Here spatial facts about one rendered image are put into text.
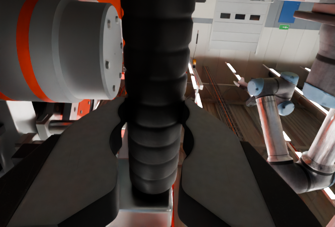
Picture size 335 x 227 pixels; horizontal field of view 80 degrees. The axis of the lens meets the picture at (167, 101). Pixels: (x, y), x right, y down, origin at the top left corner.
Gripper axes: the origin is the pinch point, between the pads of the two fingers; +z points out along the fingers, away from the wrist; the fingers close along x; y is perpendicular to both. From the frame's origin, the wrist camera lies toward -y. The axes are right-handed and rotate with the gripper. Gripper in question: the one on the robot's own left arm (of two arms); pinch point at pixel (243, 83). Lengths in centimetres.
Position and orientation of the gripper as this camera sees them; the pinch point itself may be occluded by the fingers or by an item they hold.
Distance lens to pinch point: 132.0
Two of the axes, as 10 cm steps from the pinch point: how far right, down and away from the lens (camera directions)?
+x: -9.5, -0.5, -2.9
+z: -2.3, -4.8, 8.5
